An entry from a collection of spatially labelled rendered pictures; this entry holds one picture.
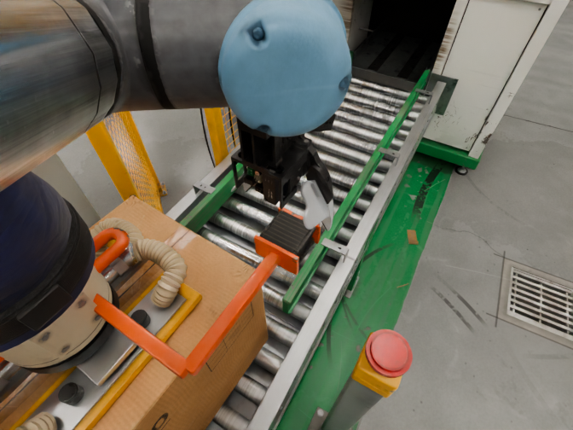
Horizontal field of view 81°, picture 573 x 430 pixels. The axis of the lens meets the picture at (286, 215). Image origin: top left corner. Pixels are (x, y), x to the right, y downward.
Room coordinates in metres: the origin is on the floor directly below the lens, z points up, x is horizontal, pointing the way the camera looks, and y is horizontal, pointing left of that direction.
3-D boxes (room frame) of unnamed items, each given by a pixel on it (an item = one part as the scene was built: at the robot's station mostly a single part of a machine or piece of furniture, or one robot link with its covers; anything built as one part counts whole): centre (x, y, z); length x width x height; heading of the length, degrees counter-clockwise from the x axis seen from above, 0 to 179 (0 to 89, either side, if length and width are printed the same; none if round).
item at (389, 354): (0.16, -0.16, 1.02); 0.07 x 0.07 x 0.04
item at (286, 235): (0.34, 0.00, 1.08); 0.09 x 0.08 x 0.05; 58
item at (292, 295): (1.10, -0.43, 0.60); 1.60 x 0.10 x 0.09; 150
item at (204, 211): (1.37, 0.04, 0.60); 1.60 x 0.10 x 0.09; 150
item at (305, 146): (0.32, 0.01, 1.31); 0.09 x 0.08 x 0.12; 148
